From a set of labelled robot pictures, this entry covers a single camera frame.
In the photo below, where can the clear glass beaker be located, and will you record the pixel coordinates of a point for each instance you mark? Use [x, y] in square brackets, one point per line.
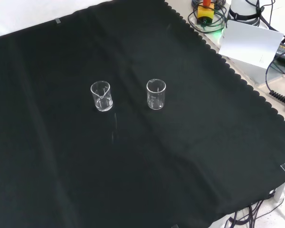
[101, 104]
[156, 104]

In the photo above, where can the black bench cloth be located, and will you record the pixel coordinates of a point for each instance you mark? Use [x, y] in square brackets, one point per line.
[61, 154]

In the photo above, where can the yellow stop button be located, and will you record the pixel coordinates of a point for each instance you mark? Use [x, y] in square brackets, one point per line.
[205, 13]

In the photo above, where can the grey tape strip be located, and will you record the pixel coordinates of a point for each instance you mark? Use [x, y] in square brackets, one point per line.
[58, 21]

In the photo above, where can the pale board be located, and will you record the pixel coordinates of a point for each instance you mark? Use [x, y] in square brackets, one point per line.
[249, 44]

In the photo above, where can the white box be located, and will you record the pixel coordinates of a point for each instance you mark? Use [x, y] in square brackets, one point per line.
[279, 192]

